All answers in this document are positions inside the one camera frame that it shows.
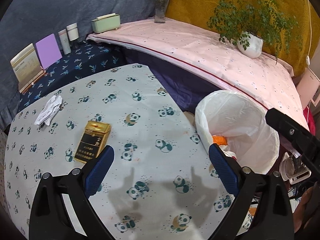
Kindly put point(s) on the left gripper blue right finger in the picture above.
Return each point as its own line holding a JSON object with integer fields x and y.
{"x": 226, "y": 169}

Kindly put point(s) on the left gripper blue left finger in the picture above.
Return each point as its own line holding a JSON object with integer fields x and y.
{"x": 97, "y": 170}

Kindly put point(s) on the large orange plastic bag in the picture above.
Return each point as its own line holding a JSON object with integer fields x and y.
{"x": 219, "y": 140}

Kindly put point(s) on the gold black cigarette box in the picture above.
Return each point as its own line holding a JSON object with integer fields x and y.
{"x": 93, "y": 141}

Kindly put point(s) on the white receipt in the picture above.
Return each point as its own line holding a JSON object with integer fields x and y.
{"x": 50, "y": 110}

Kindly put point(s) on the white tissue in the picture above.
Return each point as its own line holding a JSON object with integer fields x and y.
{"x": 227, "y": 151}

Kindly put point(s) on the white lined trash bin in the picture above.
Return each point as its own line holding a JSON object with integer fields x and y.
{"x": 242, "y": 122}

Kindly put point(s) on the panda print tablecloth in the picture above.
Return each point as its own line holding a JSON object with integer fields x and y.
{"x": 161, "y": 184}

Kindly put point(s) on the pink bed sheet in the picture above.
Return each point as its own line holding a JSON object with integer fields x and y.
{"x": 199, "y": 51}

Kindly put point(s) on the navy leaf print cloth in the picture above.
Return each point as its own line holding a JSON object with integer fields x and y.
{"x": 90, "y": 58}

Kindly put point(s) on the open book on stand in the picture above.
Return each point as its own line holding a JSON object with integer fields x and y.
{"x": 27, "y": 68}

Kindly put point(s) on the purple notebook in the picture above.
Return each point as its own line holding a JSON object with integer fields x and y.
{"x": 48, "y": 51}

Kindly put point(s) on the white cosmetic tube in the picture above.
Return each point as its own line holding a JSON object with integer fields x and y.
{"x": 64, "y": 41}

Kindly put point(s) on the potted green plant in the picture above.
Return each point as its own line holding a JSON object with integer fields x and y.
{"x": 237, "y": 21}

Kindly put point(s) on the white cosmetic jar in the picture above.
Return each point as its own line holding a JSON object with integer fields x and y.
{"x": 73, "y": 35}

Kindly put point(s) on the green tissue box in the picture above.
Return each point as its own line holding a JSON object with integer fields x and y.
{"x": 105, "y": 23}

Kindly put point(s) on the yellow blanket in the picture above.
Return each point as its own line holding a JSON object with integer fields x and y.
{"x": 197, "y": 12}

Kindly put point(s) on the blue grey blanket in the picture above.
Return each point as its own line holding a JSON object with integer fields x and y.
{"x": 28, "y": 21}

